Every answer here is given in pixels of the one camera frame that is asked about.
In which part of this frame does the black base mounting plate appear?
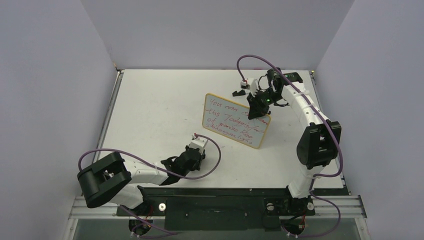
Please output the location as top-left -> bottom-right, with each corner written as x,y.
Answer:
115,187 -> 349,232

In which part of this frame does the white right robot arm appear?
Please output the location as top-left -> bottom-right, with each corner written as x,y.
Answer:
247,69 -> 342,214

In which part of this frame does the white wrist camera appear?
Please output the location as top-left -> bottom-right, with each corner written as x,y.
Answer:
188,133 -> 208,153
240,78 -> 260,97

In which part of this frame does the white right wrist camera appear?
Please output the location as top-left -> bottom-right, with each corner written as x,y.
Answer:
240,78 -> 260,97

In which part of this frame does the aluminium front rail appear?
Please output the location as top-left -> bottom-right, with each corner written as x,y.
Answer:
69,195 -> 366,220

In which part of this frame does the yellow framed whiteboard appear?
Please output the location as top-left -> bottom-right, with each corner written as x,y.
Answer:
201,93 -> 271,149

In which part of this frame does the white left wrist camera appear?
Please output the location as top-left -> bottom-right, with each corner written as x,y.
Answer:
188,133 -> 208,153

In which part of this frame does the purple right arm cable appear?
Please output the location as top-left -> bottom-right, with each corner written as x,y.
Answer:
236,54 -> 344,239

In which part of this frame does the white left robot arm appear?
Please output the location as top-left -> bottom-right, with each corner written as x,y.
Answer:
77,145 -> 206,215

